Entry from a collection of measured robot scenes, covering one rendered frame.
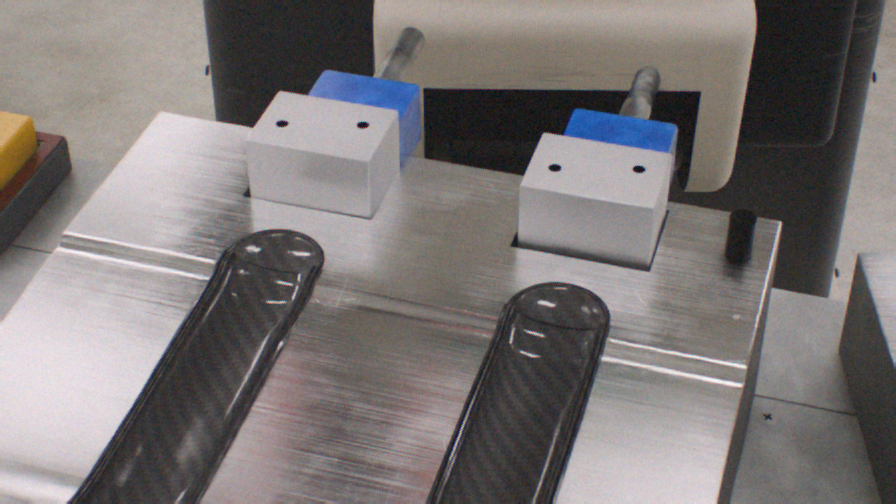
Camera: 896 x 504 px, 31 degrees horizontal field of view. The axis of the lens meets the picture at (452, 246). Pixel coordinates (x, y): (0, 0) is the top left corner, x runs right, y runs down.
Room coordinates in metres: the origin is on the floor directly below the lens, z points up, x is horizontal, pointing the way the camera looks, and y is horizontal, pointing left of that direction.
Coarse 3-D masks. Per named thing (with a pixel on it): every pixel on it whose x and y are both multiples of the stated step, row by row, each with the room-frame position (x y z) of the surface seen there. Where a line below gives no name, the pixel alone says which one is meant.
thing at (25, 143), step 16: (0, 112) 0.64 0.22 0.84; (0, 128) 0.63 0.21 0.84; (16, 128) 0.63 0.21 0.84; (32, 128) 0.63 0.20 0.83; (0, 144) 0.61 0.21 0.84; (16, 144) 0.62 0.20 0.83; (32, 144) 0.63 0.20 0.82; (0, 160) 0.61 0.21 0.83; (16, 160) 0.62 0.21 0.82; (0, 176) 0.60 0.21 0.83
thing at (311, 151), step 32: (416, 32) 0.62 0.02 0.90; (384, 64) 0.59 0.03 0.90; (288, 96) 0.53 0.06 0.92; (320, 96) 0.55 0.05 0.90; (352, 96) 0.55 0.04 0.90; (384, 96) 0.55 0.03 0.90; (416, 96) 0.55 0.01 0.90; (256, 128) 0.51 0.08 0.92; (288, 128) 0.51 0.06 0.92; (320, 128) 0.51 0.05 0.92; (352, 128) 0.51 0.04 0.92; (384, 128) 0.51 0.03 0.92; (416, 128) 0.55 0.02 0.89; (256, 160) 0.50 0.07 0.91; (288, 160) 0.50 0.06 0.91; (320, 160) 0.49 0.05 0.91; (352, 160) 0.49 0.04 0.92; (384, 160) 0.50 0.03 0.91; (256, 192) 0.50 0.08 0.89; (288, 192) 0.50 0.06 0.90; (320, 192) 0.49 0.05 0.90; (352, 192) 0.49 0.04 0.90; (384, 192) 0.50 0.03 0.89
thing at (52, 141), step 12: (36, 132) 0.65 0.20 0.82; (48, 144) 0.64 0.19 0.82; (36, 156) 0.63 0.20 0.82; (48, 156) 0.63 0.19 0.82; (24, 168) 0.62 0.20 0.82; (36, 168) 0.62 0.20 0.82; (12, 180) 0.61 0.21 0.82; (24, 180) 0.61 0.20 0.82; (12, 192) 0.60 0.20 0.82; (0, 204) 0.59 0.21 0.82
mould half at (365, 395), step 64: (192, 128) 0.55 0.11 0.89; (128, 192) 0.50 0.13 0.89; (192, 192) 0.50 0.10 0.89; (448, 192) 0.50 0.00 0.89; (512, 192) 0.50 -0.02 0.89; (64, 256) 0.47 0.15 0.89; (128, 256) 0.47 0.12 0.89; (192, 256) 0.46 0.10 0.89; (384, 256) 0.46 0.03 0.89; (448, 256) 0.46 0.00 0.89; (512, 256) 0.46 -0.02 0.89; (704, 256) 0.46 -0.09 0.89; (768, 256) 0.46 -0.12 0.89; (64, 320) 0.43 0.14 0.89; (128, 320) 0.43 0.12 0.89; (320, 320) 0.43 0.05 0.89; (384, 320) 0.43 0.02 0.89; (448, 320) 0.43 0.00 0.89; (640, 320) 0.43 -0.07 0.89; (704, 320) 0.43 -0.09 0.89; (0, 384) 0.40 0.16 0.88; (64, 384) 0.40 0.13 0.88; (128, 384) 0.40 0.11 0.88; (320, 384) 0.40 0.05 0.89; (384, 384) 0.40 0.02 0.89; (448, 384) 0.40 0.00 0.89; (640, 384) 0.40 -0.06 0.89; (704, 384) 0.40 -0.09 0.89; (0, 448) 0.37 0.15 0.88; (64, 448) 0.37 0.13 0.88; (256, 448) 0.37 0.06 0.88; (320, 448) 0.37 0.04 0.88; (384, 448) 0.37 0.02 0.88; (576, 448) 0.37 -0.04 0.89; (640, 448) 0.37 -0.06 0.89; (704, 448) 0.37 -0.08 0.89
